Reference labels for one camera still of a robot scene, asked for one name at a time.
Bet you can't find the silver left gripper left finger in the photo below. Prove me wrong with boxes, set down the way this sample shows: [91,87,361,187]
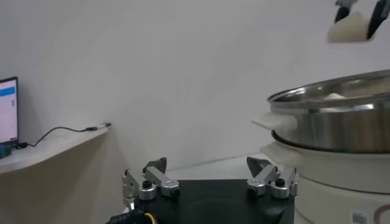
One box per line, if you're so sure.
[121,156,181,211]

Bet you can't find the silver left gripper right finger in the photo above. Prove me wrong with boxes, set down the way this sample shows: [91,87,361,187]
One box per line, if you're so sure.
[245,156,300,201]

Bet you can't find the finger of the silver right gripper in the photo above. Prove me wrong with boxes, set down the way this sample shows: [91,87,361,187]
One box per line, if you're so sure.
[366,0,390,40]
[333,0,360,24]

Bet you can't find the white steamed baozi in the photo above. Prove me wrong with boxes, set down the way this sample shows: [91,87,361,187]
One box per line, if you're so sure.
[327,11,371,44]
[322,92,348,101]

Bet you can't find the perforated steel steamer basket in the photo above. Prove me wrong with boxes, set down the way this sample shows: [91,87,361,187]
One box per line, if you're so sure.
[252,69,390,155]

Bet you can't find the white electric cooker base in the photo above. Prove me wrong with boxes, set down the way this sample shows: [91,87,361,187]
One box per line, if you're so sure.
[260,141,390,224]

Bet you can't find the white side desk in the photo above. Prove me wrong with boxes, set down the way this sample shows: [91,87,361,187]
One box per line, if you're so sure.
[0,125,111,176]

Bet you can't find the black laptop screen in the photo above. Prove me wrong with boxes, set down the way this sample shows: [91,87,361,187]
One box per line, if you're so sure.
[0,75,20,150]

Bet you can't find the black cable with adapter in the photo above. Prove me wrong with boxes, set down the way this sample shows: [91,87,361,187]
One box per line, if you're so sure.
[16,122,112,150]

